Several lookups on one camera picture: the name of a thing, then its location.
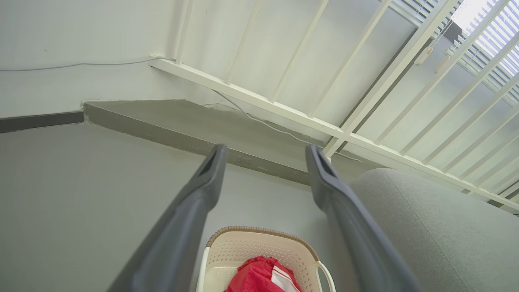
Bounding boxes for red and white garment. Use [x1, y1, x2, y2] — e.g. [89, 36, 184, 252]
[224, 255, 302, 292]

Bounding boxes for white window blinds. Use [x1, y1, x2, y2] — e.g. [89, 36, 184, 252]
[389, 0, 519, 107]

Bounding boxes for cream perforated laundry basket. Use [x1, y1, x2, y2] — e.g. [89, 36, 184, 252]
[196, 226, 336, 292]

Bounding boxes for white railing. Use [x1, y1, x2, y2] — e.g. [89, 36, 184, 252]
[149, 0, 519, 211]

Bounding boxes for black baseboard strip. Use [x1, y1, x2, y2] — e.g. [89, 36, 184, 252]
[0, 110, 85, 134]

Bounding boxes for white blind cord pull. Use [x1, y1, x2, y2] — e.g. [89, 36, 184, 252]
[435, 53, 453, 74]
[414, 47, 433, 66]

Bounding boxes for thin grey wall cable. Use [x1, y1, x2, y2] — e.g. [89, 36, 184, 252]
[0, 56, 362, 163]

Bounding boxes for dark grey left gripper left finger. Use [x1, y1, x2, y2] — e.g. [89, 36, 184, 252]
[107, 144, 228, 292]

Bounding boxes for grey fabric sofa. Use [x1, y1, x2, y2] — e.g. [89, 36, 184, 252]
[349, 168, 519, 292]

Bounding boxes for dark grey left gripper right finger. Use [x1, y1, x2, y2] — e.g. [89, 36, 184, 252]
[305, 145, 419, 292]

